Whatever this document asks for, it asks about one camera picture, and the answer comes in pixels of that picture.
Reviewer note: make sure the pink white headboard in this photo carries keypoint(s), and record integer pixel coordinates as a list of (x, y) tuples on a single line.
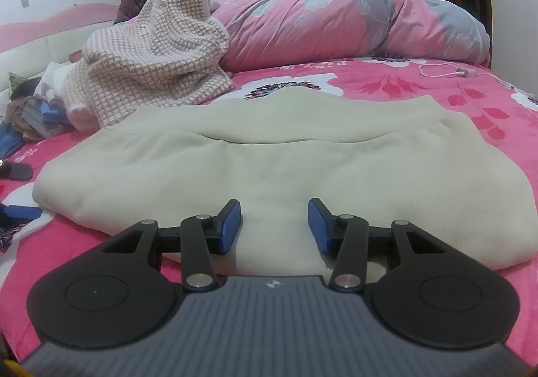
[(42, 45)]

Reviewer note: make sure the pink floral bed sheet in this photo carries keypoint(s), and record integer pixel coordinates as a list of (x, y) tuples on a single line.
[(483, 141)]

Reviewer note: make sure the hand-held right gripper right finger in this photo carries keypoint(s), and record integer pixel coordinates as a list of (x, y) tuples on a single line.
[(317, 225)]

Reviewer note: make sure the pile of clothes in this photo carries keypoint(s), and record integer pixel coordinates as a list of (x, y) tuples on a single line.
[(42, 108)]

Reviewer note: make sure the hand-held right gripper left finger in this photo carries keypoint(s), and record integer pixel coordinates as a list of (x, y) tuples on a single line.
[(231, 225)]

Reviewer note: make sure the cream zip jacket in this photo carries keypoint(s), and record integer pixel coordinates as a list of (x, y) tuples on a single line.
[(273, 167)]

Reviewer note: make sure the beige white houndstooth sweater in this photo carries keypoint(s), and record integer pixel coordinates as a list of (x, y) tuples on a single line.
[(155, 57)]

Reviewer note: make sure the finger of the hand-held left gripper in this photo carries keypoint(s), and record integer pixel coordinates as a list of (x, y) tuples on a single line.
[(17, 172), (21, 213)]

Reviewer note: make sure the pink grey floral quilt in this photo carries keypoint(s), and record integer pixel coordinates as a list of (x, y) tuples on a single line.
[(336, 19)]

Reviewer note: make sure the blue cloth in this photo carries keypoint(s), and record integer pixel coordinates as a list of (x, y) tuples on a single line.
[(10, 141)]

